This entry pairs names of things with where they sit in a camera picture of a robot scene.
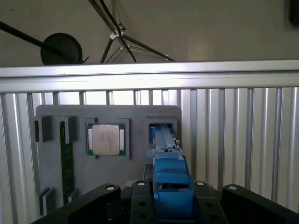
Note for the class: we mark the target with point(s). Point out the grey parts rack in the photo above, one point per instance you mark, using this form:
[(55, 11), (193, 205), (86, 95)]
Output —
[(137, 144)]

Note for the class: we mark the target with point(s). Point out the CPU with silver top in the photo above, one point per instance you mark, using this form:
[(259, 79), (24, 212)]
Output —
[(105, 140)]

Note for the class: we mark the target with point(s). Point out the hard disk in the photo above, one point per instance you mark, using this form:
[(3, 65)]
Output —
[(172, 168)]

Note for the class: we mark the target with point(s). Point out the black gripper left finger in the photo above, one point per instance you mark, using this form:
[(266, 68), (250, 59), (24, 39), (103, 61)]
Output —
[(142, 205)]

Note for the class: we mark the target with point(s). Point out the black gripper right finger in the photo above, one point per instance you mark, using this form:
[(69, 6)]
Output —
[(208, 207)]

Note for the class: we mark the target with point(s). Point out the black metal tripod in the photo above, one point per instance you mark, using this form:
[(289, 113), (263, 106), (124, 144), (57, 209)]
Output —
[(121, 28)]

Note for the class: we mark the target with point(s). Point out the black slanted pole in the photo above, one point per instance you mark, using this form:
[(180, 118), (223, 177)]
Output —
[(21, 33)]

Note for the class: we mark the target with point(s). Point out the black round stand base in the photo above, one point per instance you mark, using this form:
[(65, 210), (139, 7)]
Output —
[(60, 49)]

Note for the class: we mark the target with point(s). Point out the green RAM stick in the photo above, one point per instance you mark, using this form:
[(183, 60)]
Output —
[(67, 158)]

